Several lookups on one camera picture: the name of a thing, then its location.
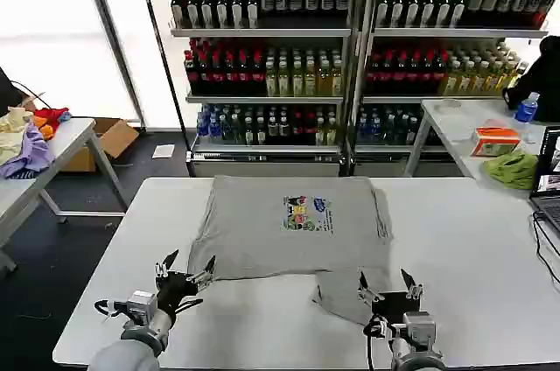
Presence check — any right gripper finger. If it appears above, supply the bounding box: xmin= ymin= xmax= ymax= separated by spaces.
xmin=357 ymin=271 xmax=385 ymax=305
xmin=400 ymin=268 xmax=425 ymax=301

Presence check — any green cloth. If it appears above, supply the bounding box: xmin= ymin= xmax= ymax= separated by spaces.
xmin=483 ymin=150 xmax=539 ymax=192

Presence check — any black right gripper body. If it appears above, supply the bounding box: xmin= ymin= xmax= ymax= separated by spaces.
xmin=371 ymin=290 xmax=424 ymax=325

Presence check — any grey side table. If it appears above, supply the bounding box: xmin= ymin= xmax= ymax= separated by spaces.
xmin=0 ymin=116 xmax=130 ymax=274

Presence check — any purple cloth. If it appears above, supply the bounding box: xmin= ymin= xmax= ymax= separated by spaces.
xmin=0 ymin=122 xmax=57 ymax=180

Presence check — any black bag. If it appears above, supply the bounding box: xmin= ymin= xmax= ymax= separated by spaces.
xmin=0 ymin=66 xmax=27 ymax=116

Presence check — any black laptop cable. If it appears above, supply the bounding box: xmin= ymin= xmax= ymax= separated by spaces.
xmin=531 ymin=209 xmax=560 ymax=293

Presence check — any blue water bottle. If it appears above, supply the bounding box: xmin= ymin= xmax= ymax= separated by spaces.
xmin=514 ymin=91 xmax=540 ymax=123

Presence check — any cream cloth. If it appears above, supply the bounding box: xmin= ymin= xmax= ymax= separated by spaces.
xmin=0 ymin=106 xmax=35 ymax=166

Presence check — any grey desk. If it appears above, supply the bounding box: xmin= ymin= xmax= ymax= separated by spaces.
xmin=402 ymin=98 xmax=560 ymax=201

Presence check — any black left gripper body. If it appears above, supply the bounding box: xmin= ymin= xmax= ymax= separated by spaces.
xmin=156 ymin=272 xmax=199 ymax=315

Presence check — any shelf rack with bottles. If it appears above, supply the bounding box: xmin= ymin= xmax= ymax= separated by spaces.
xmin=349 ymin=0 xmax=552 ymax=178
xmin=168 ymin=0 xmax=358 ymax=178

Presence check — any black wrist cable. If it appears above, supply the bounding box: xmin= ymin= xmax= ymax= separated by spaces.
xmin=93 ymin=298 xmax=128 ymax=324
xmin=361 ymin=312 xmax=389 ymax=371

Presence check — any person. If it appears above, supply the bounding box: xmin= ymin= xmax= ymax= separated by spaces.
xmin=501 ymin=35 xmax=560 ymax=123

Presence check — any black laptop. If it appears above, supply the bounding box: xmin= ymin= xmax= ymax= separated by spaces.
xmin=528 ymin=125 xmax=560 ymax=232

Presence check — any black slanted pole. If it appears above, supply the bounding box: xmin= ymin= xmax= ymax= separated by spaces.
xmin=132 ymin=0 xmax=193 ymax=178

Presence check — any grey printed t-shirt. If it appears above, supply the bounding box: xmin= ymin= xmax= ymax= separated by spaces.
xmin=186 ymin=175 xmax=394 ymax=327

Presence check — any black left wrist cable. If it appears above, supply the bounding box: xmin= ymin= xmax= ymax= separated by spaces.
xmin=93 ymin=298 xmax=128 ymax=324

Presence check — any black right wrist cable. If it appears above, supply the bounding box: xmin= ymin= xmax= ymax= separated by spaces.
xmin=361 ymin=312 xmax=389 ymax=371

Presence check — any red and orange cloth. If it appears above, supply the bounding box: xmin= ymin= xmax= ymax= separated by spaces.
xmin=33 ymin=107 xmax=72 ymax=141

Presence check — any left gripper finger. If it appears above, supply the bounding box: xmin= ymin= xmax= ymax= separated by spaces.
xmin=154 ymin=249 xmax=180 ymax=279
xmin=186 ymin=255 xmax=217 ymax=288

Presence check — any orange tissue box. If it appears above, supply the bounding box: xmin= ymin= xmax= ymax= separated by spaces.
xmin=470 ymin=126 xmax=522 ymax=158

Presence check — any brown cardboard box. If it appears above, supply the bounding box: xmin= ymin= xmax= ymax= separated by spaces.
xmin=60 ymin=117 xmax=140 ymax=173

